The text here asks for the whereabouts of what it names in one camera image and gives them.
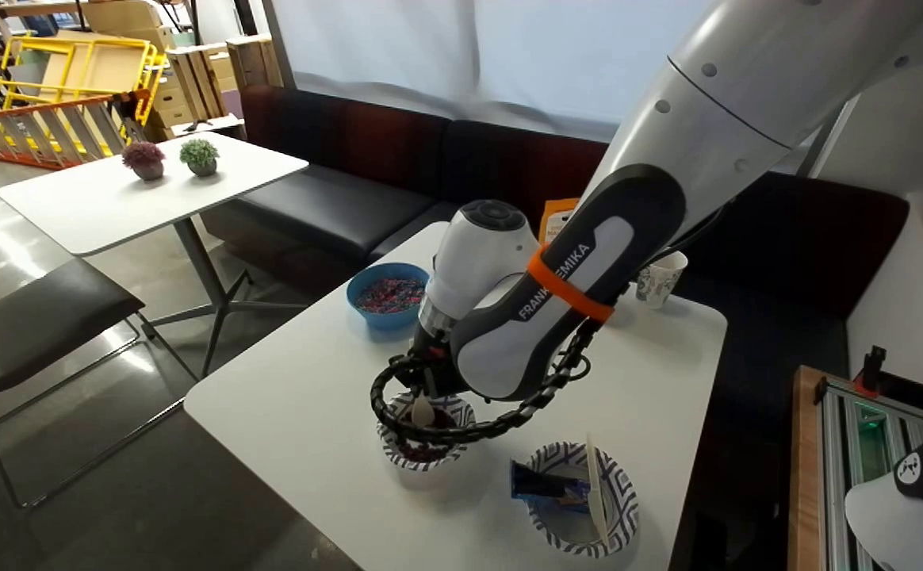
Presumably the wooden board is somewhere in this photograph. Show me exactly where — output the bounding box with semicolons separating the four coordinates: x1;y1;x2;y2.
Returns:
788;363;836;571

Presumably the colourful candies heap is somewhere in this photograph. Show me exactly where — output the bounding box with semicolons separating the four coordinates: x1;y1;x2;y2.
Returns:
358;277;429;316

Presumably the light wooden cabinet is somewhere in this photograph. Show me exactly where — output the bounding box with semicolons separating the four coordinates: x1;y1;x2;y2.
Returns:
154;36;287;133

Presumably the white and black cap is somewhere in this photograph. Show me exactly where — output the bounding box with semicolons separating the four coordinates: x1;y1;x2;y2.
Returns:
840;410;923;571

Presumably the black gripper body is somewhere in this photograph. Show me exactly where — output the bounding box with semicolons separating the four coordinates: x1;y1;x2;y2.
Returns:
399;316;466;397

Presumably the white curtain screen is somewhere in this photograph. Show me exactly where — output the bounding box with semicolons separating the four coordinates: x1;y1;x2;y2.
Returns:
267;0;727;150

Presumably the white side table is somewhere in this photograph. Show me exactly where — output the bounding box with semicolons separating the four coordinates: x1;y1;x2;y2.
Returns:
0;129;311;374

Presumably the white flat sachet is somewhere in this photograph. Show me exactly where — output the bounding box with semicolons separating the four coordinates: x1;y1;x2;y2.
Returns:
583;440;617;550

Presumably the dark red bench backrest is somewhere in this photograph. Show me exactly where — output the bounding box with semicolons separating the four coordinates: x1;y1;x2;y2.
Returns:
238;85;915;320

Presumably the green decorative plant ball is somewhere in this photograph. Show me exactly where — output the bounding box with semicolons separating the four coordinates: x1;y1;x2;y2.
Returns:
179;137;222;180

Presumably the aluminium frame stand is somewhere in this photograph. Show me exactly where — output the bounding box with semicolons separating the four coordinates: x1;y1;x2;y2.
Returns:
811;346;923;502

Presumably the dark chair with metal legs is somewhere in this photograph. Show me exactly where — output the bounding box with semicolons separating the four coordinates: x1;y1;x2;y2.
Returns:
0;258;199;513

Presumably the short black bench cushion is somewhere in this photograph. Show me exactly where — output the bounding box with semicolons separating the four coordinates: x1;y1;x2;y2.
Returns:
199;161;437;268

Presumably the maroon decorative plant ball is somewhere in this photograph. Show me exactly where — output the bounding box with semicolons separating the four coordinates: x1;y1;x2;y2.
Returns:
122;139;169;183

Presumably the cream plastic spoon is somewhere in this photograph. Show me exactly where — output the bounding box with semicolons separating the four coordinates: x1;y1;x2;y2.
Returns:
407;392;437;430

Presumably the blue plastic bowl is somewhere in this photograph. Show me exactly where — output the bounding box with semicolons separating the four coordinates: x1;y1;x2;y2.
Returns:
342;261;434;343

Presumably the patterned paper bowl with packets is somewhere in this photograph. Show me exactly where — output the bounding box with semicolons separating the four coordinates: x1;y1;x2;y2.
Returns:
508;440;643;561

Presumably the yellow metal rack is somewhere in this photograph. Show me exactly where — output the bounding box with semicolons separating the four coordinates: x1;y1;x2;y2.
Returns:
0;29;173;129

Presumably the orange snack pouch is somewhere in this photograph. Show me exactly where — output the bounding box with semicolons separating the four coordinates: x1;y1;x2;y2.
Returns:
536;194;580;248

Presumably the dark blue packet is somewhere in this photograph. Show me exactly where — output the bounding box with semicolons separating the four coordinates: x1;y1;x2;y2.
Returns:
508;457;592;520

